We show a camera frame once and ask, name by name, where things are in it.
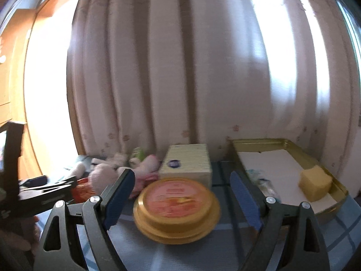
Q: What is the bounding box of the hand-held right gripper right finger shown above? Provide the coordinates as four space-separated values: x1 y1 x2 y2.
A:
230 171 330 271

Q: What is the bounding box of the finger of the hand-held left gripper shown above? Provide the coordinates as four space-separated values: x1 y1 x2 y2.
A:
19 176 78 213
18 175 48 188

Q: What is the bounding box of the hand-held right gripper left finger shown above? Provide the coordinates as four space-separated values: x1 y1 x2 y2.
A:
33 168 136 271

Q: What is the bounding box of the white pink plush toy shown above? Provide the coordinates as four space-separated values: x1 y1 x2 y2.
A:
89 152 131 195

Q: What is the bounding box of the gold rectangular tin tray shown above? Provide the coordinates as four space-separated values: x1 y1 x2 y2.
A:
231 138 351 227

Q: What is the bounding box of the clear plastic packet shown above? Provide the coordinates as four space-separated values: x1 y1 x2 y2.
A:
245 169 280 201

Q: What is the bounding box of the red orange packet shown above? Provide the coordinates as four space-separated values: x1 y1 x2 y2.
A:
70 177 98 203

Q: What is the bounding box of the grey plush toy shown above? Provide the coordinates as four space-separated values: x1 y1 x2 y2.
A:
66 155 94 180

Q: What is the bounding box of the white liner sheet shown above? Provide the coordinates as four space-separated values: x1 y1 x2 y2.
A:
237 150 338 214

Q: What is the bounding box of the round yellow tin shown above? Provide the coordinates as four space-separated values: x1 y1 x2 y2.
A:
133 177 220 244

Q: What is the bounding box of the pale yellow sponge pack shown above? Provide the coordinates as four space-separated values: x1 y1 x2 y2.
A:
158 144 213 190

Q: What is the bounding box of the wooden door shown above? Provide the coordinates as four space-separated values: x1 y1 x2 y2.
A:
0 0 86 182

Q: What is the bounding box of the yellow sponge block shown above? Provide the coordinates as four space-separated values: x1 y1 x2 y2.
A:
298 165 333 203

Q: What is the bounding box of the blue plaid blanket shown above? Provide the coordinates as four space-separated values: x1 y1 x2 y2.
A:
35 154 361 271

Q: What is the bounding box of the pale floral curtain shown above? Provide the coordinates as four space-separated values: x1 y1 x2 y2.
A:
66 0 361 182

